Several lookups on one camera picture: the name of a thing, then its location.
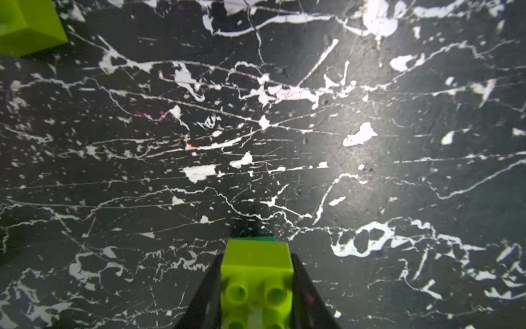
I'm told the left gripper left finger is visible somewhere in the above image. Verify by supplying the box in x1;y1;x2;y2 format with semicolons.
175;254;223;329

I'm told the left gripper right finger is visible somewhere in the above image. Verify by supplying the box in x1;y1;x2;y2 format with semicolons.
290;254;340;329

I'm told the lime lego brick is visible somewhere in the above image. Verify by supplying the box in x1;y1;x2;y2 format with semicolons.
221;239;295;329
1;0;68;57

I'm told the dark green lego brick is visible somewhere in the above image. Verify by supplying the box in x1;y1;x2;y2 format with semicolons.
238;236;276;242

